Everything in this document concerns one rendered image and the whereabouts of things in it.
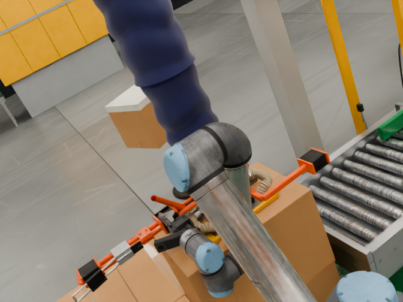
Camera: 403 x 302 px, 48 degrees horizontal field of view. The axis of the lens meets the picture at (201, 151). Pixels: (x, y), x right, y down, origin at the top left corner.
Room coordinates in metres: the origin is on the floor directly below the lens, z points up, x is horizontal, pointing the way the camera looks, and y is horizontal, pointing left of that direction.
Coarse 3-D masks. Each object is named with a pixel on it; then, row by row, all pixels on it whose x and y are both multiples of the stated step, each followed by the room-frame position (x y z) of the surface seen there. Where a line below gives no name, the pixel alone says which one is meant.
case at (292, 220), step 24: (264, 168) 1.80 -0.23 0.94; (288, 192) 1.55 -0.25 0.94; (264, 216) 1.47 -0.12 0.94; (288, 216) 1.46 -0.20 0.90; (312, 216) 1.49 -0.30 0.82; (288, 240) 1.45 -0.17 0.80; (312, 240) 1.48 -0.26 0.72; (192, 264) 1.39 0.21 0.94; (312, 264) 1.47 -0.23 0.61; (192, 288) 1.37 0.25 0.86; (240, 288) 1.38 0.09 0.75
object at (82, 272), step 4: (92, 260) 1.46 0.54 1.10; (96, 260) 1.45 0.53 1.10; (88, 264) 1.45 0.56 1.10; (92, 264) 1.44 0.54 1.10; (96, 264) 1.43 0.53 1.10; (80, 268) 1.44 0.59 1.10; (84, 268) 1.43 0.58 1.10; (88, 268) 1.42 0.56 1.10; (92, 268) 1.41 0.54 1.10; (96, 268) 1.40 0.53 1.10; (100, 268) 1.41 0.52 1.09; (76, 272) 1.44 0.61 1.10; (80, 272) 1.42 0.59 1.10; (84, 272) 1.41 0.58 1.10; (88, 272) 1.40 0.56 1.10; (92, 272) 1.40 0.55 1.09; (104, 272) 1.41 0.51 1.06; (80, 276) 1.40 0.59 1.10; (84, 276) 1.39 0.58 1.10; (88, 276) 1.39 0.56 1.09; (84, 280) 1.38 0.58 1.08; (84, 284) 1.38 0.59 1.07
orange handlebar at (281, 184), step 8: (304, 168) 1.45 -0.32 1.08; (288, 176) 1.44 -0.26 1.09; (296, 176) 1.44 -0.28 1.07; (280, 184) 1.42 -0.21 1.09; (256, 192) 1.43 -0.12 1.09; (272, 192) 1.40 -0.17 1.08; (264, 200) 1.39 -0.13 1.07; (176, 208) 1.57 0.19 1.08; (184, 208) 1.55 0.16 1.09; (192, 208) 1.55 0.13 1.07; (152, 224) 1.54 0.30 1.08; (136, 232) 1.52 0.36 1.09; (144, 232) 1.50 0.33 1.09; (152, 232) 1.49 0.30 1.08; (128, 240) 1.50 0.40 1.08; (136, 240) 1.50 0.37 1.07; (144, 240) 1.47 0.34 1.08; (112, 256) 1.47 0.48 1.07; (104, 264) 1.42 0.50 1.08; (112, 264) 1.42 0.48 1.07; (80, 280) 1.39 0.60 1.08
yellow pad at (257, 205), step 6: (252, 198) 1.55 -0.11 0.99; (270, 198) 1.53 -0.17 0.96; (252, 204) 1.54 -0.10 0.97; (258, 204) 1.53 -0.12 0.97; (264, 204) 1.52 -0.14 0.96; (258, 210) 1.51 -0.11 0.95; (204, 234) 1.50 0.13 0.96; (210, 234) 1.48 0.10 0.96; (216, 234) 1.46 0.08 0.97; (216, 240) 1.44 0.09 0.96
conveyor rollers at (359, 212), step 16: (368, 144) 2.21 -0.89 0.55; (384, 144) 2.19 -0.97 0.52; (400, 144) 2.09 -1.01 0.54; (368, 160) 2.09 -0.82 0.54; (384, 160) 2.01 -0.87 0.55; (400, 160) 1.98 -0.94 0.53; (336, 176) 2.09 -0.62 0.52; (352, 176) 2.00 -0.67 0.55; (368, 176) 1.99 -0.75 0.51; (384, 176) 1.89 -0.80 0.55; (320, 192) 1.99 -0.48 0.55; (352, 192) 1.88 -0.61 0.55; (384, 192) 1.78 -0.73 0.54; (320, 208) 1.87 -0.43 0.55; (352, 208) 1.77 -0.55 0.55; (384, 208) 1.68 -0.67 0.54; (352, 224) 1.66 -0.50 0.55; (384, 224) 1.58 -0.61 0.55; (368, 240) 1.56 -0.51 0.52
